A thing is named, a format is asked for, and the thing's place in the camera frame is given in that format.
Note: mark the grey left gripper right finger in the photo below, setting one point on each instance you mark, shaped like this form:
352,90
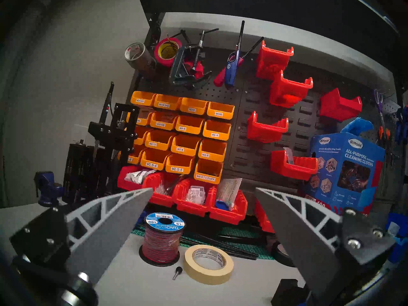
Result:
296,238

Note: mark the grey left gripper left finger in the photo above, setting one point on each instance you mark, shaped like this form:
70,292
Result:
105,232

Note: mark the black 3D printed piece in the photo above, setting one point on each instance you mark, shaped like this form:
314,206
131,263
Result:
287,292

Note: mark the dark green C-clamp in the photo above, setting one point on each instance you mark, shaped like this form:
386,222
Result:
178,69

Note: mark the black tape roll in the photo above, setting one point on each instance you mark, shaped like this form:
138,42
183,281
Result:
279,254

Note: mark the red plastic storage bin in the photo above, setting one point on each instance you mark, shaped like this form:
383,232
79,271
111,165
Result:
122,181
287,168
264,131
287,91
159,198
271,63
338,106
229,217
263,219
185,209

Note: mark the clear plastic parts bag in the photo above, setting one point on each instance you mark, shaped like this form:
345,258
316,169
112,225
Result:
289,155
137,176
195,195

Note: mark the blue cleaning cloths box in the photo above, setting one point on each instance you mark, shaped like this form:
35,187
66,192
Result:
331,181

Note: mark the blue bench vise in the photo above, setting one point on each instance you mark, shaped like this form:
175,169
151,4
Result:
47,189

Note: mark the orange plastic parts bin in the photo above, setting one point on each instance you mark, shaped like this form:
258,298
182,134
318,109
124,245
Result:
165,104
178,168
185,148
216,134
153,163
207,176
188,128
142,101
143,119
135,157
157,142
220,113
193,109
161,123
140,138
211,154

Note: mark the small black knob screw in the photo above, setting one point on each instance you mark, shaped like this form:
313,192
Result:
177,272

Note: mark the green cutting mat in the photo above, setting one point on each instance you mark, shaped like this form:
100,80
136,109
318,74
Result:
197,238

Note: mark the black metal stand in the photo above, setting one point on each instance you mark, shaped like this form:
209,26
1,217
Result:
111,133

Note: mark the beige masking tape roll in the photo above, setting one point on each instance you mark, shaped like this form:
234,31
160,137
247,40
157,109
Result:
204,278

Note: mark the blue plastic storage bin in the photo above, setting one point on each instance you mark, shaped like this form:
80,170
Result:
402,249

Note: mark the blue microfiber cloth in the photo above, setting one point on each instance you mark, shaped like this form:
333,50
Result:
360,127

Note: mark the dark grey pegboard panel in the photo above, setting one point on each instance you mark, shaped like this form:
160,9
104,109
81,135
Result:
242,104

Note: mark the blue utility lighter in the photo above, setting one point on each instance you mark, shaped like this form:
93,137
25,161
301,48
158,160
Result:
231,72

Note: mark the red tape roll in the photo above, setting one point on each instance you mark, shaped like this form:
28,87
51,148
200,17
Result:
165,63

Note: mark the grey duct tape roll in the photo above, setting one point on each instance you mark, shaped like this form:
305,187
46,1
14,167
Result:
145,63

